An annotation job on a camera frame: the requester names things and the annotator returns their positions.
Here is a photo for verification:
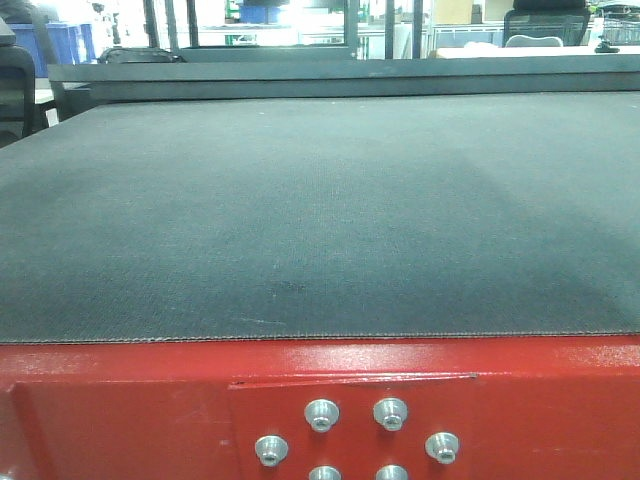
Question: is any silver bolt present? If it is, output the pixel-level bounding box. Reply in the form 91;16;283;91
425;432;460;465
254;435;289;468
373;397;408;432
375;464;409;480
308;465;342;480
304;399;340;433

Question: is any lower left silver bolt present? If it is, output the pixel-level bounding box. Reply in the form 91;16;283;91
308;465;342;480

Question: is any distant blue crate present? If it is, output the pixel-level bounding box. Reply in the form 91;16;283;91
9;22;97;64

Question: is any upper right silver bolt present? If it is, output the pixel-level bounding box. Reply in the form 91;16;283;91
373;397;408;432

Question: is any black chair at left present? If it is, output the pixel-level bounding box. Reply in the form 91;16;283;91
1;20;48;148

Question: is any red conveyor frame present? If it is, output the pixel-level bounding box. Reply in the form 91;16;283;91
1;335;639;479

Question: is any middle left silver bolt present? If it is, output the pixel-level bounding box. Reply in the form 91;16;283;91
254;435;289;468

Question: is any black office chair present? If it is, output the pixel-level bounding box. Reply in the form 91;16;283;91
502;0;591;47

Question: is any lower right silver bolt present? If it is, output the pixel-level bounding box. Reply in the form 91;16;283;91
375;464;409;480

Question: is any dark conveyor belt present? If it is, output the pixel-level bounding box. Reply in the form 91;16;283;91
1;92;639;343

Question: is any upper left silver bolt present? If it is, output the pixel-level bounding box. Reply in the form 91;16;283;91
304;399;340;433

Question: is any middle right silver bolt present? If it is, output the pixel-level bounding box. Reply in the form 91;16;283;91
425;432;460;465

